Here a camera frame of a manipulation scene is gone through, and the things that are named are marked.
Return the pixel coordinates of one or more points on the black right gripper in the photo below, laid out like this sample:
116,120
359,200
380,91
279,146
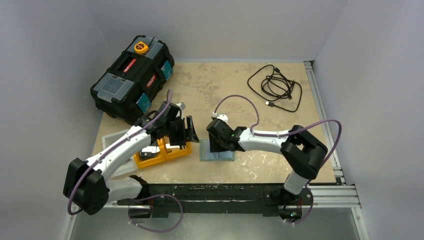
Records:
216,142

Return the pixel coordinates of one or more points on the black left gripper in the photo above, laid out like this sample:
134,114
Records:
183,138

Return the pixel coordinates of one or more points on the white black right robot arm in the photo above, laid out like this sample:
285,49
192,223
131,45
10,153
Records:
302,150

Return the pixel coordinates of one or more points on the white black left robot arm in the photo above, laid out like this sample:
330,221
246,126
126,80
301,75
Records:
88,184

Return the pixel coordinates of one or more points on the stack of tan cards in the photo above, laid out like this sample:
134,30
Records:
171,148

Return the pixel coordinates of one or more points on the yellow bin with tan cards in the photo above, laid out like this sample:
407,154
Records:
166,154

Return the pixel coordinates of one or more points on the stack of black cards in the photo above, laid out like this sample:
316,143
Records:
148,152

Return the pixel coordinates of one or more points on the yellow bin with black cards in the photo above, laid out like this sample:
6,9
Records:
141,164

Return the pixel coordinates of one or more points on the white plastic tray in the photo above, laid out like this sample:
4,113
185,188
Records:
120,161

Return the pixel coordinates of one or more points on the black plastic toolbox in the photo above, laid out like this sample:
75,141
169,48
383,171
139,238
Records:
128,87

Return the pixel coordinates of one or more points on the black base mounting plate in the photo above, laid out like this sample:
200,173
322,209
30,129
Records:
266,199

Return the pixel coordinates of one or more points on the yellow tape measure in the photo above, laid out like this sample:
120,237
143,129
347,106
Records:
141,48

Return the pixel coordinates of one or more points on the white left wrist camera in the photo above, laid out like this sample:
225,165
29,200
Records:
181,105

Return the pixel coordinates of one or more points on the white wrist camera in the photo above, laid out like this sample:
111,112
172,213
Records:
181,105
222,117

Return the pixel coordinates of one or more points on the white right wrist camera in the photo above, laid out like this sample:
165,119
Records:
222,117

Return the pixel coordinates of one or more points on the aluminium frame rail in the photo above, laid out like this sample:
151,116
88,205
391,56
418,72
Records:
202,85

